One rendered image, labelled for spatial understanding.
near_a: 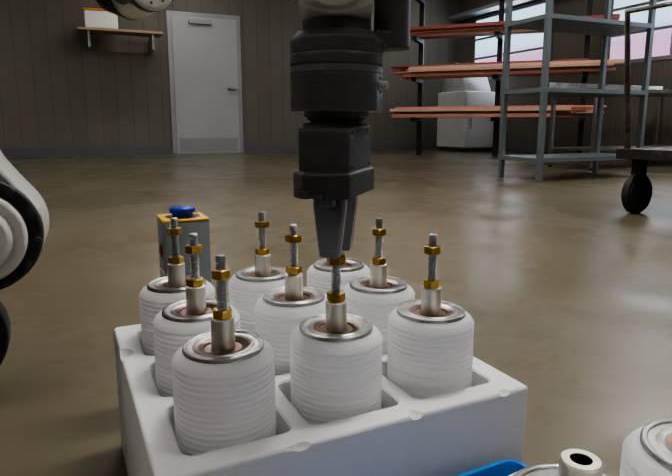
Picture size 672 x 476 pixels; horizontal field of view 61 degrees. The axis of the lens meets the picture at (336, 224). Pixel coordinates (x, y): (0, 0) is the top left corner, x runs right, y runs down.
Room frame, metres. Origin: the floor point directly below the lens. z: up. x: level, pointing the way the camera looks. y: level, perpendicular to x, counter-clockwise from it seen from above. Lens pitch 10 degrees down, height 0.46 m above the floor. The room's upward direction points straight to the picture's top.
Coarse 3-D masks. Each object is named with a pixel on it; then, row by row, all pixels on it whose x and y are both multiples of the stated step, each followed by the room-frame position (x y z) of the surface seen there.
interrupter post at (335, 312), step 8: (328, 304) 0.55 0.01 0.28; (336, 304) 0.55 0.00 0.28; (344, 304) 0.56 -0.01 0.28; (328, 312) 0.55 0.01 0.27; (336, 312) 0.55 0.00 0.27; (344, 312) 0.56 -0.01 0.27; (328, 320) 0.55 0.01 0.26; (336, 320) 0.55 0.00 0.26; (344, 320) 0.56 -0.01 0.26; (328, 328) 0.55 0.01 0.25; (336, 328) 0.55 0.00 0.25; (344, 328) 0.56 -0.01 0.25
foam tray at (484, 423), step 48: (144, 384) 0.58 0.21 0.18; (288, 384) 0.59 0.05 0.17; (384, 384) 0.58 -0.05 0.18; (480, 384) 0.61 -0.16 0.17; (144, 432) 0.48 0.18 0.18; (288, 432) 0.48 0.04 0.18; (336, 432) 0.48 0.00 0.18; (384, 432) 0.50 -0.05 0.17; (432, 432) 0.52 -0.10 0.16; (480, 432) 0.55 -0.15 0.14
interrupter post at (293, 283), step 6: (288, 276) 0.66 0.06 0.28; (294, 276) 0.66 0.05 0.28; (300, 276) 0.66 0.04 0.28; (288, 282) 0.66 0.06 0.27; (294, 282) 0.66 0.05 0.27; (300, 282) 0.66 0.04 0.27; (288, 288) 0.66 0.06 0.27; (294, 288) 0.66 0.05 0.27; (300, 288) 0.66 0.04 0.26; (288, 294) 0.66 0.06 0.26; (294, 294) 0.66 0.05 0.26; (300, 294) 0.66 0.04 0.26
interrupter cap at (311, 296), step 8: (280, 288) 0.70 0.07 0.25; (304, 288) 0.70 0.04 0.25; (312, 288) 0.69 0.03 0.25; (264, 296) 0.66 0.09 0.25; (272, 296) 0.66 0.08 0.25; (280, 296) 0.67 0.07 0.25; (304, 296) 0.67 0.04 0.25; (312, 296) 0.67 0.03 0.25; (320, 296) 0.66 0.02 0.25; (272, 304) 0.64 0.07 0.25; (280, 304) 0.63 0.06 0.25; (288, 304) 0.63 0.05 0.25; (296, 304) 0.63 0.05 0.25; (304, 304) 0.63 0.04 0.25; (312, 304) 0.64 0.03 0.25
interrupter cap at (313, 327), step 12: (300, 324) 0.56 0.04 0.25; (312, 324) 0.57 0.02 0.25; (324, 324) 0.57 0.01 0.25; (348, 324) 0.57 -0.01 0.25; (360, 324) 0.56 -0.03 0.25; (312, 336) 0.53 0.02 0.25; (324, 336) 0.53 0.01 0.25; (336, 336) 0.53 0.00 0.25; (348, 336) 0.53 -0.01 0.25; (360, 336) 0.53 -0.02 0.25
